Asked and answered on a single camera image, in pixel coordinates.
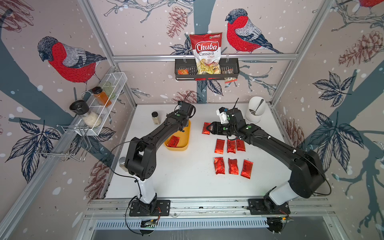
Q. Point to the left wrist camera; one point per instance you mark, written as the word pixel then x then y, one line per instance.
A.
pixel 182 106

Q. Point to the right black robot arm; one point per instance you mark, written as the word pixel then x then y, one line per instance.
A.
pixel 307 173

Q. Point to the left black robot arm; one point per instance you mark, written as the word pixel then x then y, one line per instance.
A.
pixel 141 158

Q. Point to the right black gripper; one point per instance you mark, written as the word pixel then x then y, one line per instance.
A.
pixel 215 127

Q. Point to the glass jar by wall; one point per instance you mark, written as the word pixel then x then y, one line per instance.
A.
pixel 122 162

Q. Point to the red tea bag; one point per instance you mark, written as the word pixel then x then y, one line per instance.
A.
pixel 231 146
pixel 219 165
pixel 173 142
pixel 247 169
pixel 205 130
pixel 219 148
pixel 233 166
pixel 240 145

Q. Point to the small spice jar on table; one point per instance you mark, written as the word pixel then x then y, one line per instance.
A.
pixel 156 119

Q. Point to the black lid rice jar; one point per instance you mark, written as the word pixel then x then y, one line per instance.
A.
pixel 90 118

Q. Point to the black wire wall basket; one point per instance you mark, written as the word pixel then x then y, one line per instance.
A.
pixel 188 70

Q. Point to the chrome wire rack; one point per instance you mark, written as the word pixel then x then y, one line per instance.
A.
pixel 74 144

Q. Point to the orange spice jar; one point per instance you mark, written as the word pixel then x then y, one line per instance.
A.
pixel 101 96

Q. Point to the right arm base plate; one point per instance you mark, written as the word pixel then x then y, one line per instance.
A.
pixel 267 207

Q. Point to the white wire wall shelf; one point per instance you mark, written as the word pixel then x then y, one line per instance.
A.
pixel 95 112

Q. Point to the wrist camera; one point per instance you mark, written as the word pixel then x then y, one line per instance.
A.
pixel 222 113
pixel 182 106

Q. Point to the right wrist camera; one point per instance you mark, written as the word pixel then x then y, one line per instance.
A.
pixel 222 113

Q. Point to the Chuba cassava chips bag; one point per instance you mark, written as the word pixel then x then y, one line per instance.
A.
pixel 207 52

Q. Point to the metal spoon in cup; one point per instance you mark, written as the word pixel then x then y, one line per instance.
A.
pixel 254 112

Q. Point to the white utensil cup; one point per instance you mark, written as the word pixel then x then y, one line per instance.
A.
pixel 253 103

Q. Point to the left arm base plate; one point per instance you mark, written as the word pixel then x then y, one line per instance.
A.
pixel 155 208

